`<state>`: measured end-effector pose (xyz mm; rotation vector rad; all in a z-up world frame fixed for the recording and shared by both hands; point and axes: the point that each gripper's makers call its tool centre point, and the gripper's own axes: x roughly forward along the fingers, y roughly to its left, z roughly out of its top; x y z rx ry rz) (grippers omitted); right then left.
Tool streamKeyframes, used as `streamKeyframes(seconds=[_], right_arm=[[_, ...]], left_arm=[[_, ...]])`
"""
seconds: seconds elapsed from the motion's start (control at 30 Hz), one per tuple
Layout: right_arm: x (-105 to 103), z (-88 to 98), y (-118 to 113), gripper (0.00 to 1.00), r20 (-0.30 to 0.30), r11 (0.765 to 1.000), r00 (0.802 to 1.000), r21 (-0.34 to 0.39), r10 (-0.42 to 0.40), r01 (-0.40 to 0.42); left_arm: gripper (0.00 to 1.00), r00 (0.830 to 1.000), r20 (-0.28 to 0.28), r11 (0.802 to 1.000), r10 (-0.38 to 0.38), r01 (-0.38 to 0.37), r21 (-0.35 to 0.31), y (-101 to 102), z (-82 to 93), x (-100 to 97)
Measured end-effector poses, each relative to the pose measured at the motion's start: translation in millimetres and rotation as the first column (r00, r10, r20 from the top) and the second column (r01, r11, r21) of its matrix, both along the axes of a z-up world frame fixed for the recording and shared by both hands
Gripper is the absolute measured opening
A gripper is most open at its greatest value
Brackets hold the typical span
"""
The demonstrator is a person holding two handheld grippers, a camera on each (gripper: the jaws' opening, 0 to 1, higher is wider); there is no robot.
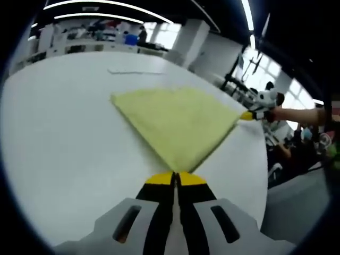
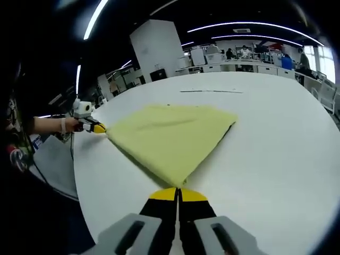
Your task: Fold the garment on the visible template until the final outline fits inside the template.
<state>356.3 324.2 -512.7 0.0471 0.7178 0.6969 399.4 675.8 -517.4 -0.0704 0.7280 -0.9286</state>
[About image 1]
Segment black tripod stand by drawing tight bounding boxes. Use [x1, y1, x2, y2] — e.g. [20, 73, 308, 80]
[221, 12, 272, 91]

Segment ceiling light strip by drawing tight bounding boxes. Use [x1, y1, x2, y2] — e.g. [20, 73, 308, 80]
[241, 0, 255, 35]
[43, 0, 175, 25]
[54, 12, 146, 23]

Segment blue plastic bin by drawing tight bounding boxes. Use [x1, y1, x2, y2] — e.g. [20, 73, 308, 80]
[124, 34, 139, 46]

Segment person in camouflage shirt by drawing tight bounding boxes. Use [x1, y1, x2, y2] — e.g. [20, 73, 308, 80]
[312, 126, 340, 171]

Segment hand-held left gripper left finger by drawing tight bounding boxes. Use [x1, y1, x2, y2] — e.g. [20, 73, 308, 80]
[54, 171, 176, 255]

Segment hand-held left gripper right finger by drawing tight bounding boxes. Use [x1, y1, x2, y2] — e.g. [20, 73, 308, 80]
[176, 171, 298, 255]

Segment yellow blue black garment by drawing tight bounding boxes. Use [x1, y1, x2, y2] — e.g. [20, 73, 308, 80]
[109, 87, 244, 174]

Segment white power strip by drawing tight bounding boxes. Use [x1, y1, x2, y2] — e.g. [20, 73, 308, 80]
[107, 68, 167, 76]

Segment white counter cabinet row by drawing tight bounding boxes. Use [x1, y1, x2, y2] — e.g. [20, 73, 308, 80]
[25, 39, 171, 58]

